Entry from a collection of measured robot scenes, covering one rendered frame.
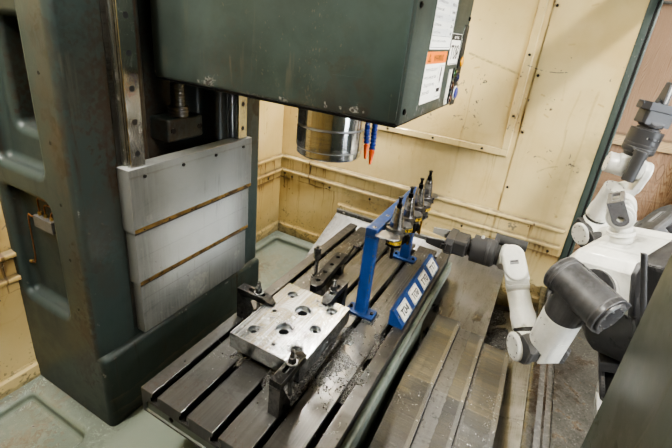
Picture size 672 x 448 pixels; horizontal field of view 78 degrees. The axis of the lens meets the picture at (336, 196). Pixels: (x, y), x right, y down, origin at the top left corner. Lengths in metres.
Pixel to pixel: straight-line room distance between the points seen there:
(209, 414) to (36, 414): 0.71
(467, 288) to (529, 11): 1.15
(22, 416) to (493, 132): 1.96
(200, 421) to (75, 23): 0.93
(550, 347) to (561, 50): 1.11
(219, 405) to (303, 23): 0.91
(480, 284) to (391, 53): 1.40
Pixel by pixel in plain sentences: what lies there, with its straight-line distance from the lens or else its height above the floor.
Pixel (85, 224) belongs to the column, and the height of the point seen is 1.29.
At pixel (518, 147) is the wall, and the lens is 1.91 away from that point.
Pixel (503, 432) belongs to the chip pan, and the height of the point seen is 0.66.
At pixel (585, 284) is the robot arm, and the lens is 1.09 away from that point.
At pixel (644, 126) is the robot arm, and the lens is 1.53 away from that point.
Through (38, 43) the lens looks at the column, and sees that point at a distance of 1.09.
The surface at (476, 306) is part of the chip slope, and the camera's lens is 1.93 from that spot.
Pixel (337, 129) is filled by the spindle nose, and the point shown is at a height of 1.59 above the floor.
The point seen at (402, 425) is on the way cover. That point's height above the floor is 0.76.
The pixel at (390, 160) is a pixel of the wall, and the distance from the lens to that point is 2.06.
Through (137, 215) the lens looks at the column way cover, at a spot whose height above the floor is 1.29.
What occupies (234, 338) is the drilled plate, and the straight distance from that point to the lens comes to 1.24.
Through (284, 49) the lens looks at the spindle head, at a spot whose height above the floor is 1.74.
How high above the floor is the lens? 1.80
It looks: 22 degrees down
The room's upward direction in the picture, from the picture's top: 6 degrees clockwise
